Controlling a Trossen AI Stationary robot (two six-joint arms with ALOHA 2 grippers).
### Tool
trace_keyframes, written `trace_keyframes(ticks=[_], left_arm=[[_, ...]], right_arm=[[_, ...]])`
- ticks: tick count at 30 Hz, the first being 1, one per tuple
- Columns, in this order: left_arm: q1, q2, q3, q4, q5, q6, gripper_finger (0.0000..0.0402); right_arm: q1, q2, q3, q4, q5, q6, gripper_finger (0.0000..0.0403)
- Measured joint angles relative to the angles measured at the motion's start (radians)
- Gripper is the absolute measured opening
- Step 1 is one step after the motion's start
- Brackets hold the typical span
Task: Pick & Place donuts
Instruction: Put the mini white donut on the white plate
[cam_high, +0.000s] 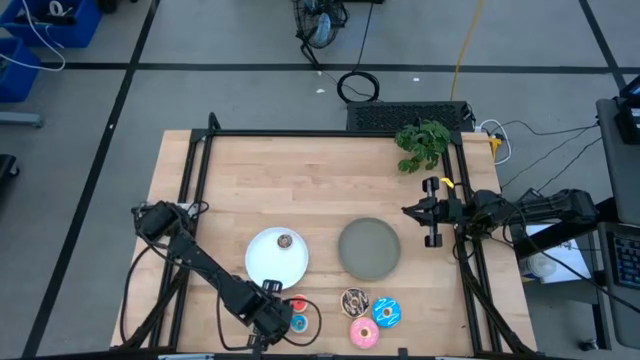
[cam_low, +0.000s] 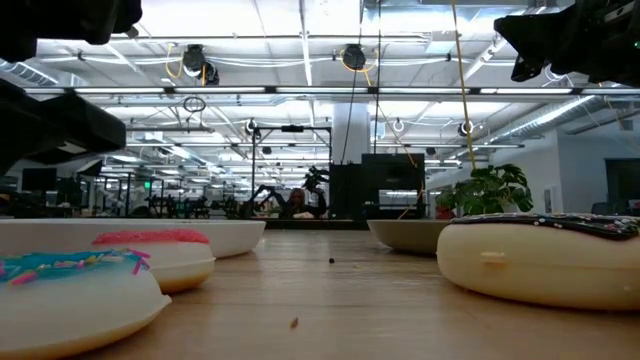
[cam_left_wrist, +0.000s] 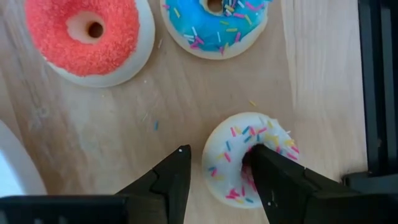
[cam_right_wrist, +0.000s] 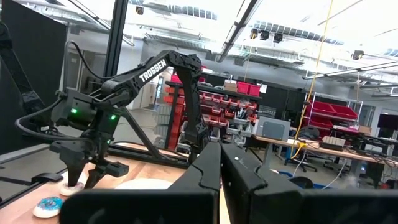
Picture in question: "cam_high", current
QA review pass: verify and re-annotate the grey round plate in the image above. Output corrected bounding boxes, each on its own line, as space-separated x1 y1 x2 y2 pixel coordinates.
337 216 402 281

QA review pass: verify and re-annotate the large blue donut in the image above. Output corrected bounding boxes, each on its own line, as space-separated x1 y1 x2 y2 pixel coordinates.
371 296 403 330

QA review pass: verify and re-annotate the black aluminium frame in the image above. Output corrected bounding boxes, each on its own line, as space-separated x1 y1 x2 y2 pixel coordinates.
119 112 539 360

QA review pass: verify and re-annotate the large pink donut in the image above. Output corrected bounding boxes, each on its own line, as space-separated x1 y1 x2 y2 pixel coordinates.
348 316 381 350

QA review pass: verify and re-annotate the silver metal bracket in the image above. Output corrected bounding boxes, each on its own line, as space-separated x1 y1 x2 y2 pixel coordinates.
158 352 216 360

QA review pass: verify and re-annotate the blue plastic bin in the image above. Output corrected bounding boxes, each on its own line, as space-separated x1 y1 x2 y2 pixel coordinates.
0 37 42 104
0 0 104 50

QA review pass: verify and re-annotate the black keyboard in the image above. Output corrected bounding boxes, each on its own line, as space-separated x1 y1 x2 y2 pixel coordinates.
612 232 640 291

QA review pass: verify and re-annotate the yellow hanging cable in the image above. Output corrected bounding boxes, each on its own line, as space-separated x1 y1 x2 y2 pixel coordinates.
449 0 486 102

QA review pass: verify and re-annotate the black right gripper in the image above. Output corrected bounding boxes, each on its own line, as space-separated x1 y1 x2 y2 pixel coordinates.
402 175 464 250

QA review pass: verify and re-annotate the black floor fan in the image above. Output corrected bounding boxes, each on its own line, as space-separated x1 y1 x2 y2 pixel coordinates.
292 0 350 69

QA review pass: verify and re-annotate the green potted plant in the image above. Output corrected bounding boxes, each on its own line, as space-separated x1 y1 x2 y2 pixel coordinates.
393 118 453 175

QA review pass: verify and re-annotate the black perforated computer case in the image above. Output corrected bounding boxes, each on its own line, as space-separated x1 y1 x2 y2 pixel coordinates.
346 100 476 133

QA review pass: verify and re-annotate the grey desk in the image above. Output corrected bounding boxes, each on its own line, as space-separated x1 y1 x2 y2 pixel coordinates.
594 97 640 351

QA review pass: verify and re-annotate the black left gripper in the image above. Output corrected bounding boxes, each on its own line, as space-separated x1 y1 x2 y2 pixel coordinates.
249 278 296 351

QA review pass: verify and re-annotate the black coiled cable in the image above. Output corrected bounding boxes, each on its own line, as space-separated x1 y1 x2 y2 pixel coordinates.
336 70 381 104

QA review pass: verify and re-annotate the black laptop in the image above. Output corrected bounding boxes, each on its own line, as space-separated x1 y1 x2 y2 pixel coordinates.
615 74 640 146

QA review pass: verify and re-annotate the white round plate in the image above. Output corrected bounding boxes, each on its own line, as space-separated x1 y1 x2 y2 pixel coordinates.
244 226 310 292

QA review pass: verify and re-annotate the large chocolate sprinkled donut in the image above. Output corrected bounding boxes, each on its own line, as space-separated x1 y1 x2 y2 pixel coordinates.
339 287 372 319

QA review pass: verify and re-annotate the white paper sheet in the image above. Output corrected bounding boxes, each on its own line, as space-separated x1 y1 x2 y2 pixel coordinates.
519 223 592 285

